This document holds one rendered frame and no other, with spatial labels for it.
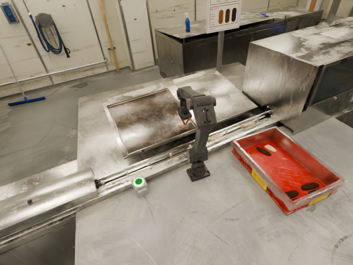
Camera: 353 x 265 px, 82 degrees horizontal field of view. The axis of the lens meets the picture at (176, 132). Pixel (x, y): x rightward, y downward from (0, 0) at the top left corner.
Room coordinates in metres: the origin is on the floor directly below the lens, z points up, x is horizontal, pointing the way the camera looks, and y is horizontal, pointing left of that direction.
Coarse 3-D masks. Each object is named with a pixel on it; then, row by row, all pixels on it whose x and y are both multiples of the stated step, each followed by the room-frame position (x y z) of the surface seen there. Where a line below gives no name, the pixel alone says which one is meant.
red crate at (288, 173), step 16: (256, 144) 0.94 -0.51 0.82; (272, 144) 0.93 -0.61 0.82; (240, 160) 0.81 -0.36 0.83; (256, 160) 0.81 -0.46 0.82; (272, 160) 0.79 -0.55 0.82; (288, 160) 0.78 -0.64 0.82; (272, 176) 0.68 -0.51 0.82; (288, 176) 0.67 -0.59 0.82; (304, 176) 0.66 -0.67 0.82; (272, 192) 0.57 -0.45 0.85; (304, 192) 0.57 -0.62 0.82
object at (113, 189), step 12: (264, 120) 1.13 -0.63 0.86; (276, 120) 1.12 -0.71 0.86; (240, 132) 1.03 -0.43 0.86; (252, 132) 1.02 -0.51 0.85; (216, 144) 0.94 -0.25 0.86; (228, 144) 0.95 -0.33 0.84; (180, 156) 0.86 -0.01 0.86; (156, 168) 0.78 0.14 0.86; (168, 168) 0.78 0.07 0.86; (120, 180) 0.72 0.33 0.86; (108, 192) 0.65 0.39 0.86; (120, 192) 0.67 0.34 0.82; (84, 204) 0.60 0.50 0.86; (60, 216) 0.55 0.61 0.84; (24, 228) 0.49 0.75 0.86; (36, 228) 0.50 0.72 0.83; (0, 240) 0.45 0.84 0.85
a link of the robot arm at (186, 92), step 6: (180, 90) 1.01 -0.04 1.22; (186, 90) 0.92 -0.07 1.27; (192, 90) 0.88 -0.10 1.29; (180, 96) 1.01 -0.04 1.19; (186, 96) 0.88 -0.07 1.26; (192, 96) 0.74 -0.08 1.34; (198, 96) 0.74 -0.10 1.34; (186, 102) 0.73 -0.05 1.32; (192, 102) 0.68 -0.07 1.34; (192, 108) 0.67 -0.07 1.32
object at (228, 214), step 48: (336, 144) 0.88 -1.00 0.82; (192, 192) 0.63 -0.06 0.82; (240, 192) 0.60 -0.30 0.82; (336, 192) 0.55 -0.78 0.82; (96, 240) 0.43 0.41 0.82; (144, 240) 0.41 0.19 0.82; (192, 240) 0.39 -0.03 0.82; (240, 240) 0.37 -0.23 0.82; (288, 240) 0.35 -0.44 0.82; (336, 240) 0.33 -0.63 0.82
